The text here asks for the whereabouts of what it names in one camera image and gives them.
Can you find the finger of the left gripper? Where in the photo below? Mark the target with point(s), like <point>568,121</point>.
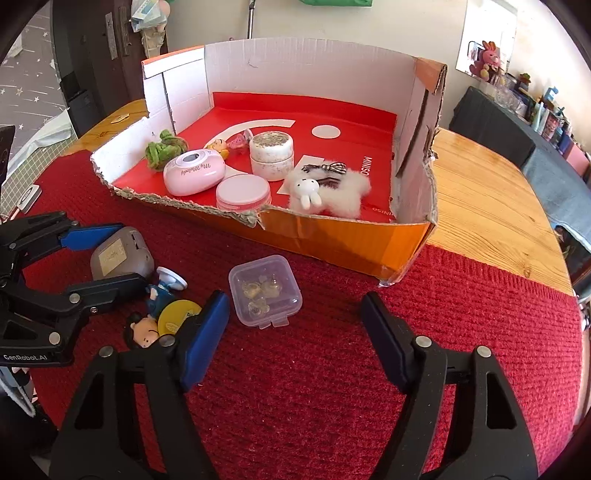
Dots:
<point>68,235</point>
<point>102,295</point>

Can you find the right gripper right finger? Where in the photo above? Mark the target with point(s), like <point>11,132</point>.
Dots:
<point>488,437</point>

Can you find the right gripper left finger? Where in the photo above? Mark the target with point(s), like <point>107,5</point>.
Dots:
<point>100,435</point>

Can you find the grey square earbuds case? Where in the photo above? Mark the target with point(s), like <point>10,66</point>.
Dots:
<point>124,252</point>

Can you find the pink hat small figurine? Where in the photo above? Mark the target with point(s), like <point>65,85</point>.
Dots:
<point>236,144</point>

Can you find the white glitter cream jar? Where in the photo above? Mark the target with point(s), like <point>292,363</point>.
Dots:
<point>271,155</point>

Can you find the white square device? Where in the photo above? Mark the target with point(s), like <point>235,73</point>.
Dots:
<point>28,198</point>

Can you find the blue sailor figurine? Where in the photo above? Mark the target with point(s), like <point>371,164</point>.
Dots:
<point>142,330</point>

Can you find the yellow round tin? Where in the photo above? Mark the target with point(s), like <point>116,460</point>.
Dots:
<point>174,314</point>

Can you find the small wooden tag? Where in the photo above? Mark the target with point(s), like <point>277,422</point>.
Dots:
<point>120,118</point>

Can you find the pink oval case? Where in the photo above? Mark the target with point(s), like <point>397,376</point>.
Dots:
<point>193,172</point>

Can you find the pink round compact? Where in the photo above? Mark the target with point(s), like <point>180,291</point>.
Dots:
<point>242,192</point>

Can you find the clear small plastic box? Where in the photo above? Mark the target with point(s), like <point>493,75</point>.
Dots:
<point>265,292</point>

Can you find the red knitted table mat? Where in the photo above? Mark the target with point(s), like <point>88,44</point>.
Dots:
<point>310,400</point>

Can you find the dark wooden door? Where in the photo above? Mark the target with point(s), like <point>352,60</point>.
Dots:
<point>98,58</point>

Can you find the plastic bag on door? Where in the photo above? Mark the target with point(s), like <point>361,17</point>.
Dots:
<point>149,13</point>

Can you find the white fluffy bunny clip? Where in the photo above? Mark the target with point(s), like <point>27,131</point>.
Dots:
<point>329,187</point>

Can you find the grey cloth covered table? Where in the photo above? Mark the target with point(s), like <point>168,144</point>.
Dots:
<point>562,193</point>

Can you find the orange white cardboard box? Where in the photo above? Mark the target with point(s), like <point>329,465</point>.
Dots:
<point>373,109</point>

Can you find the green tote bag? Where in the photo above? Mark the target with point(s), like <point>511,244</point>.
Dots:
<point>339,3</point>

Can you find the pink rabbit plush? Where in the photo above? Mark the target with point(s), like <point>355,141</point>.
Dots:
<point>487,65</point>

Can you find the orange grey mop handle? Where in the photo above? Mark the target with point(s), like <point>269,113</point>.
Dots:
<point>250,19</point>

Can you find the wall mirror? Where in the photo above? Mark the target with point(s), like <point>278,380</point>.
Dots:
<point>487,21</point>

